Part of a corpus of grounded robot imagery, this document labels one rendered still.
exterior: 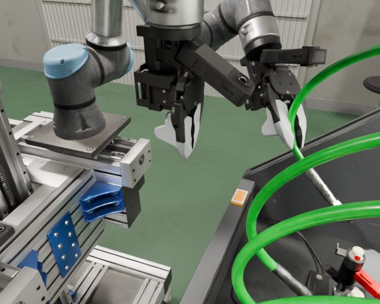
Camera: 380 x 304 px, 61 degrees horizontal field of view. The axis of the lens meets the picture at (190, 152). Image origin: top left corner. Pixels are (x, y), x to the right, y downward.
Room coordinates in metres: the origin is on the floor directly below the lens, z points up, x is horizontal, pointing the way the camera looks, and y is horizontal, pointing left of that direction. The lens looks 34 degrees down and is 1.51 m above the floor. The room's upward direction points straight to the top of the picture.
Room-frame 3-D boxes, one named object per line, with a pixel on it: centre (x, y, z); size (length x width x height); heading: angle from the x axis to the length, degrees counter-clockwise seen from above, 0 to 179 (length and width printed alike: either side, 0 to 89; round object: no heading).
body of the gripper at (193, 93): (0.45, 0.03, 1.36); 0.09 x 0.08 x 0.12; 66
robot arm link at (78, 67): (0.85, 0.33, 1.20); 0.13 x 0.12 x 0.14; 146
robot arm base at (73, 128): (0.85, 0.33, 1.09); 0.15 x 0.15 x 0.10
